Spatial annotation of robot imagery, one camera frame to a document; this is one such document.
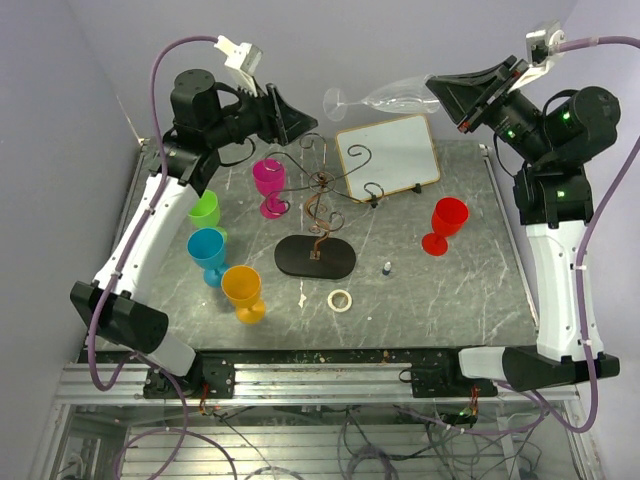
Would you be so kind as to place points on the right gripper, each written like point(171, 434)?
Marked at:
point(472, 87)

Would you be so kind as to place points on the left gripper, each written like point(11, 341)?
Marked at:
point(280, 121)

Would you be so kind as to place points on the pink wine glass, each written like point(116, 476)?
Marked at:
point(270, 177)

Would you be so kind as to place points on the clear wine glass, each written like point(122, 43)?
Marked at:
point(405, 96)

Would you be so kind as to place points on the red wine glass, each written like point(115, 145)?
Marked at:
point(448, 217)

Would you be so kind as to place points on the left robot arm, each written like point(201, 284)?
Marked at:
point(208, 116)

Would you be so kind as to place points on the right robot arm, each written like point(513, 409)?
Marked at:
point(554, 198)

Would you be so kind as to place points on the green wine glass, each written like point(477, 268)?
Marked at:
point(207, 214)

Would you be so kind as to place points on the metal wine glass rack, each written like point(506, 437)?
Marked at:
point(319, 254)

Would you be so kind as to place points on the blue wine glass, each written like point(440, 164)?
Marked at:
point(207, 248)

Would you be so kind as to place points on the orange wine glass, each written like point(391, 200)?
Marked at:
point(242, 286)

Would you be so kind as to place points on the small whiteboard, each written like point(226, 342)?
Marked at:
point(388, 157)

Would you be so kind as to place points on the masking tape roll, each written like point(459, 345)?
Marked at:
point(339, 301)

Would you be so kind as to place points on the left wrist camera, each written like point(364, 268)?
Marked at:
point(241, 63)

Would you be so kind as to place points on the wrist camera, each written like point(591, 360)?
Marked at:
point(542, 55)
point(241, 63)

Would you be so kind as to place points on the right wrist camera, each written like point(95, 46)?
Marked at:
point(542, 55)

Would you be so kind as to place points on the aluminium frame rail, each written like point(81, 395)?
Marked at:
point(278, 384)

